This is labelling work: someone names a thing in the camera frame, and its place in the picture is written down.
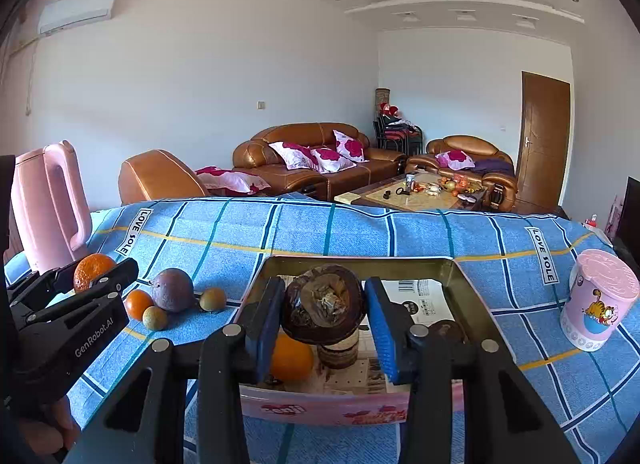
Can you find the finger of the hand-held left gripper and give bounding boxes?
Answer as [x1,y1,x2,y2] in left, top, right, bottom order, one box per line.
[20,257,140,327]
[6,265,77,312]

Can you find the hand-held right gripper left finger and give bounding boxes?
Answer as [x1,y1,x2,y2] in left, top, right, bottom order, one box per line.
[62,275,287,464]

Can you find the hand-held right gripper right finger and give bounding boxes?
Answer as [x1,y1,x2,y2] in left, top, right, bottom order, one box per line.
[363,275,583,464]

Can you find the small orange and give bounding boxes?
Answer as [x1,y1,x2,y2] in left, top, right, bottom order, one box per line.
[124,289,155,321]

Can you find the small yellow-green fruit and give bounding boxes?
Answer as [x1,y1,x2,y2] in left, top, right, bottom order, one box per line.
[142,306,168,331]
[199,287,227,313]

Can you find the purple passion fruit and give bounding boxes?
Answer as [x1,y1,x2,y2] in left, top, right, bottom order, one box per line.
[149,268,195,313]

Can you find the person's left hand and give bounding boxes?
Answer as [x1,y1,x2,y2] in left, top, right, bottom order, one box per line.
[20,396,83,457]

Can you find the printed paper liner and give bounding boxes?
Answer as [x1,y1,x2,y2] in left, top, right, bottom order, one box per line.
[277,274,451,395]

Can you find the pink electric kettle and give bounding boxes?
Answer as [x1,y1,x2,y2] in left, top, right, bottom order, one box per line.
[11,140,92,275]

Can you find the blue plaid tablecloth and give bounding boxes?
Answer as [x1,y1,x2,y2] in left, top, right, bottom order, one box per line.
[4,196,640,464]

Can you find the brown leather sofa end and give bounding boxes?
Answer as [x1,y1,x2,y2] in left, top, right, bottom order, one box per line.
[118,149,211,205]

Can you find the wooden coffee table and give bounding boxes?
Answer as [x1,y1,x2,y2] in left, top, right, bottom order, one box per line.
[334,170,488,213]

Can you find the long pink floral pillow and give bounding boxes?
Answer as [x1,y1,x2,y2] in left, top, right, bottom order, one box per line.
[194,166,271,196]

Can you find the assorted produce pile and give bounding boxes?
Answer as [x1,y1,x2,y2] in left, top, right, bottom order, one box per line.
[425,175,483,197]

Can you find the brown leather sofa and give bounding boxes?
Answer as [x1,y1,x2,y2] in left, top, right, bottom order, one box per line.
[232,122,408,201]

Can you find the white pillow with magenta flowers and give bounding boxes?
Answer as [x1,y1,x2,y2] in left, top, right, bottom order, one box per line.
[269,142,321,172]
[332,130,370,163]
[310,146,357,173]

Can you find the small magenta floral pillow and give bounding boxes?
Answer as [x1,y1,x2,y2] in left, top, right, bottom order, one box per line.
[435,149,476,171]

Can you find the stacked black chairs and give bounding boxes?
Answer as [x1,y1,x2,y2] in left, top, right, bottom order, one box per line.
[372,114,423,155]

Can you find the purple blanket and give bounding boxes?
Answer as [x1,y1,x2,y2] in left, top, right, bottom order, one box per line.
[472,159,515,177]

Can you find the brown leather armchair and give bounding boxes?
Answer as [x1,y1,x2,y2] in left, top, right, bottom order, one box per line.
[406,135,516,212]

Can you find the pink cartoon cat cup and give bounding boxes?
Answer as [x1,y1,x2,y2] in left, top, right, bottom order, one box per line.
[560,249,640,353]

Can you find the brown wooden door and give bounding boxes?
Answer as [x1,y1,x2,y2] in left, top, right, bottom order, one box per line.
[515,71,572,215]

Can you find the pink gift bag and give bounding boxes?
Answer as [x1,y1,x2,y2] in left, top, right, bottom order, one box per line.
[605,194,623,237]

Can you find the white air conditioner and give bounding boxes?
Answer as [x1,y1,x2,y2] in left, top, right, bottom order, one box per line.
[38,0,118,37]

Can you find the black television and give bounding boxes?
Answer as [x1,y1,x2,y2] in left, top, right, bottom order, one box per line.
[614,176,640,265]

